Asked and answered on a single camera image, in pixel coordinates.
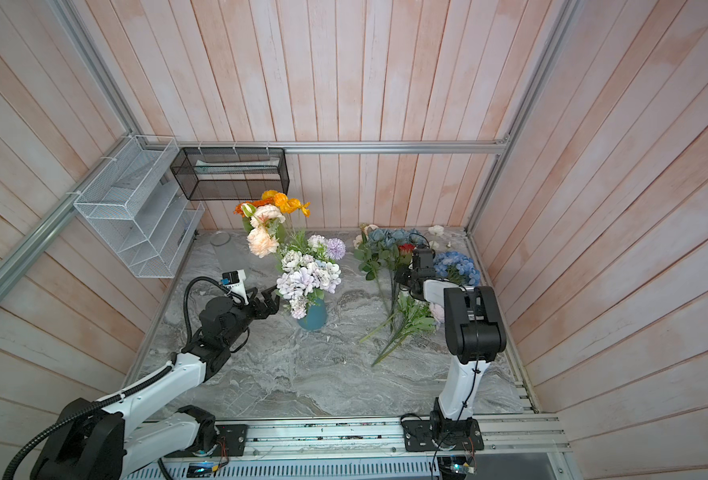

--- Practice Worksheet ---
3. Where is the lilac pompom flower spray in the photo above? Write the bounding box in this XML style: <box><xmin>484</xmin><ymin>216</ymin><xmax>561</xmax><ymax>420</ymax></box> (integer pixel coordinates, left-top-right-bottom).
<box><xmin>276</xmin><ymin>231</ymin><xmax>347</xmax><ymax>320</ymax></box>

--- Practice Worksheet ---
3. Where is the teal ceramic vase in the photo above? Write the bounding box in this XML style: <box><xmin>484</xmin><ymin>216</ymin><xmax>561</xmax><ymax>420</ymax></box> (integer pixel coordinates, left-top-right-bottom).
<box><xmin>298</xmin><ymin>300</ymin><xmax>328</xmax><ymax>331</ymax></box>

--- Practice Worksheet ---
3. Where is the peach rose spray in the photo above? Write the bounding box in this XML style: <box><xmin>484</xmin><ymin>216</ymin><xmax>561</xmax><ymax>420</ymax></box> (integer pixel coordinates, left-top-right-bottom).
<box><xmin>243</xmin><ymin>212</ymin><xmax>282</xmax><ymax>258</ymax></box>

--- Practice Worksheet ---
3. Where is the yellow poppy spray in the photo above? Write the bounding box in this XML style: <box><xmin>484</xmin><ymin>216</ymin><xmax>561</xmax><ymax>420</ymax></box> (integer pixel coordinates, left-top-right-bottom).
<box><xmin>255</xmin><ymin>190</ymin><xmax>311</xmax><ymax>241</ymax></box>

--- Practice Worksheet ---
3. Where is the orange gerbera stem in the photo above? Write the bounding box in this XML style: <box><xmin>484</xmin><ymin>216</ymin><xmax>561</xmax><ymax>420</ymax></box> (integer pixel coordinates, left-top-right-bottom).
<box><xmin>234</xmin><ymin>200</ymin><xmax>266</xmax><ymax>218</ymax></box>

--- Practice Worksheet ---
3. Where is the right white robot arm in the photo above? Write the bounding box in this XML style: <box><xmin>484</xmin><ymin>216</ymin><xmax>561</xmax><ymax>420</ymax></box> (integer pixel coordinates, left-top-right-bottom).
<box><xmin>396</xmin><ymin>247</ymin><xmax>508</xmax><ymax>422</ymax></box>

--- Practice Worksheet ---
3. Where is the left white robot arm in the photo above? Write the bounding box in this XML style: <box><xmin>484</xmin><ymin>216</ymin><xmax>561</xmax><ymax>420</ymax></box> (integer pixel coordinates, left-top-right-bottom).
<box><xmin>4</xmin><ymin>287</ymin><xmax>281</xmax><ymax>479</ymax></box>

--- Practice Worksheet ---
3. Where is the clear glass vase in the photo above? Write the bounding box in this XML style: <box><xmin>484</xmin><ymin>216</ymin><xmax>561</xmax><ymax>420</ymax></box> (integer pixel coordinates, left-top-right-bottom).
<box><xmin>210</xmin><ymin>230</ymin><xmax>250</xmax><ymax>283</ymax></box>

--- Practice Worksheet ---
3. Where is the red gerbera stem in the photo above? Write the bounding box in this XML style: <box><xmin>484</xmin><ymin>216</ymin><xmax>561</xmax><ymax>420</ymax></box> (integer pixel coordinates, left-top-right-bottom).
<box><xmin>398</xmin><ymin>243</ymin><xmax>416</xmax><ymax>256</ymax></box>

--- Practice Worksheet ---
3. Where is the dusty blue rose bunch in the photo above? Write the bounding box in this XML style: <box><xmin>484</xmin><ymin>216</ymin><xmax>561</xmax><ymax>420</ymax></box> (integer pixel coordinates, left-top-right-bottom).
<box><xmin>354</xmin><ymin>224</ymin><xmax>429</xmax><ymax>307</ymax></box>

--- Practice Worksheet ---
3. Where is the blue hydrangea stem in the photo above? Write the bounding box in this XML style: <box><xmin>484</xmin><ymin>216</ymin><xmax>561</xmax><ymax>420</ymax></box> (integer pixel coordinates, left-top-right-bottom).
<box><xmin>434</xmin><ymin>251</ymin><xmax>482</xmax><ymax>287</ymax></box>

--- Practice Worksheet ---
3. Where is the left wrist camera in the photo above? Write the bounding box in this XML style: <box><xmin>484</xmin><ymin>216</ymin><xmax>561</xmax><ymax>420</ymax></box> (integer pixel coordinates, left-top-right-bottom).
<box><xmin>221</xmin><ymin>269</ymin><xmax>249</xmax><ymax>305</ymax></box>

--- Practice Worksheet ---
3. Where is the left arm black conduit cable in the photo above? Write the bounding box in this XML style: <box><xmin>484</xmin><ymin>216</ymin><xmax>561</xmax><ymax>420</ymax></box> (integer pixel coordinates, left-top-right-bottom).
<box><xmin>1</xmin><ymin>275</ymin><xmax>235</xmax><ymax>480</ymax></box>

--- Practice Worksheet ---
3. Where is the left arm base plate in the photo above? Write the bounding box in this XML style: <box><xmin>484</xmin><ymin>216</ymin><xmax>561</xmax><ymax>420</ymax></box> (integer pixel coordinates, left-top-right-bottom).
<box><xmin>165</xmin><ymin>424</ymin><xmax>249</xmax><ymax>461</ymax></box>

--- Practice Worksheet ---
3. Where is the black mesh wall basket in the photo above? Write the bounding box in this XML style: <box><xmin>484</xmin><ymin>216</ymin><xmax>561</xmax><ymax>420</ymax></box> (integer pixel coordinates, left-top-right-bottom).
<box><xmin>171</xmin><ymin>146</ymin><xmax>290</xmax><ymax>202</ymax></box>

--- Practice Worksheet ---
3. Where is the white wire shelf rack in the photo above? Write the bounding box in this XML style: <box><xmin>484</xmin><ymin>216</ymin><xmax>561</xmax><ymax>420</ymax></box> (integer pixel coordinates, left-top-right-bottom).
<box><xmin>74</xmin><ymin>135</ymin><xmax>205</xmax><ymax>279</ymax></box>

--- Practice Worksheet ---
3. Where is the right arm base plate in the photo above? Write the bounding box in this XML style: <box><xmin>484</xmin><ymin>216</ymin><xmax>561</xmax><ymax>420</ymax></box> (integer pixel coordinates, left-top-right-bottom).
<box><xmin>400</xmin><ymin>413</ymin><xmax>484</xmax><ymax>453</ymax></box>

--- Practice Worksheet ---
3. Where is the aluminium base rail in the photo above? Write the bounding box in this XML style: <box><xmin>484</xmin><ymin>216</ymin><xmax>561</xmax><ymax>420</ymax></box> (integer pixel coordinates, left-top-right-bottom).
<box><xmin>124</xmin><ymin>414</ymin><xmax>582</xmax><ymax>479</ymax></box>

